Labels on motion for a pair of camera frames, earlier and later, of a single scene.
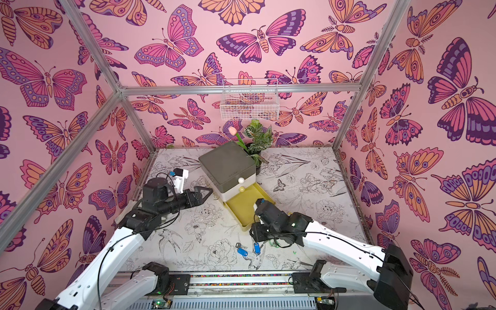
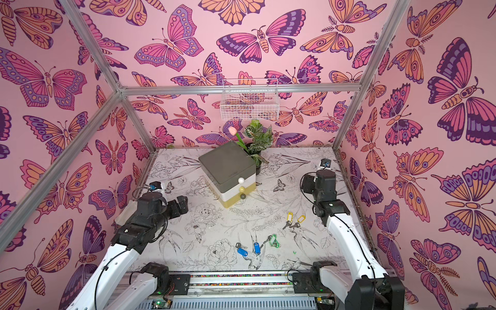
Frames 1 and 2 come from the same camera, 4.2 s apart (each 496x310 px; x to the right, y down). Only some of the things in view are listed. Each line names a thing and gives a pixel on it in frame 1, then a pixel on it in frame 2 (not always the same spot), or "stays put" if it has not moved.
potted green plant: (260, 137) stays put
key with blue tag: (240, 249) stays put
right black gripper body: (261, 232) to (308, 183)
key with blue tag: (257, 248) stays put
